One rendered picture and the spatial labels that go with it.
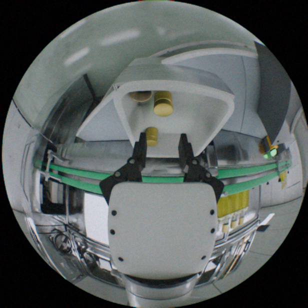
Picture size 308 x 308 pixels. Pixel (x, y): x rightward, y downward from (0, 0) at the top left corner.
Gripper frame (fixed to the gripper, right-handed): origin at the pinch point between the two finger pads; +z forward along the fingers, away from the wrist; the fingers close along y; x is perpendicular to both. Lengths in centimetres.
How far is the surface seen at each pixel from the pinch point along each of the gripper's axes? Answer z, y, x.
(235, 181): -0.3, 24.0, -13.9
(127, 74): 6.8, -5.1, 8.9
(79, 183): 0.4, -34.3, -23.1
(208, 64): 11.0, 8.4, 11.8
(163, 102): 6.8, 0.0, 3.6
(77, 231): -32, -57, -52
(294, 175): -47, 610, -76
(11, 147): -10, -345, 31
